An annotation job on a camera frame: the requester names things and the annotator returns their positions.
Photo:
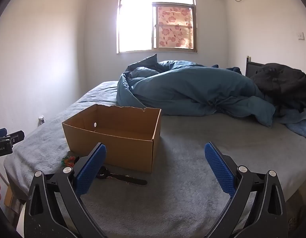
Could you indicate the bed with grey sheet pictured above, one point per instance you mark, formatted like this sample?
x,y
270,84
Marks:
x,y
187,178

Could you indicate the pink floral curtain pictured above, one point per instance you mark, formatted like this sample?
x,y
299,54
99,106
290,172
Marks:
x,y
174,27

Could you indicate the white wall outlet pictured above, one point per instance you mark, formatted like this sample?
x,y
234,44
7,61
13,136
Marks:
x,y
41,117

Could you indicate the white wall switch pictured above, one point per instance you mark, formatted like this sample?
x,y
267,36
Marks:
x,y
301,36

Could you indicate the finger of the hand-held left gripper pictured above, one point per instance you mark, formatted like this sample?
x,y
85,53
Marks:
x,y
16,136
0,132

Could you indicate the light blue towel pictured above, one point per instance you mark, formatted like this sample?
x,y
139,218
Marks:
x,y
299,124

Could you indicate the black wrist watch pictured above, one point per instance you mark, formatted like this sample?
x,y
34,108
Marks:
x,y
125,179

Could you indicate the teal blue duvet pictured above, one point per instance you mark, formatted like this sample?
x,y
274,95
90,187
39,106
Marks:
x,y
182,89

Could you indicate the black jacket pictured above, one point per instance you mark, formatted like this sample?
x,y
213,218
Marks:
x,y
279,84

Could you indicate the window with metal frame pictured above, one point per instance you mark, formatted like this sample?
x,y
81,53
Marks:
x,y
135,17

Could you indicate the flat cardboard piece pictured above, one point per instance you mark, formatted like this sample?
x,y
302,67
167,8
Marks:
x,y
9,198

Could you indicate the brown cardboard box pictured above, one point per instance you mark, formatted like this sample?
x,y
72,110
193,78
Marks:
x,y
113,151

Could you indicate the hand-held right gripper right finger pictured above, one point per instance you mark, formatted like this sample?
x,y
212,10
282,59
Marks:
x,y
220,168

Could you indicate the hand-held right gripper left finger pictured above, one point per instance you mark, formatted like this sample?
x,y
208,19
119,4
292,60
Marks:
x,y
89,171

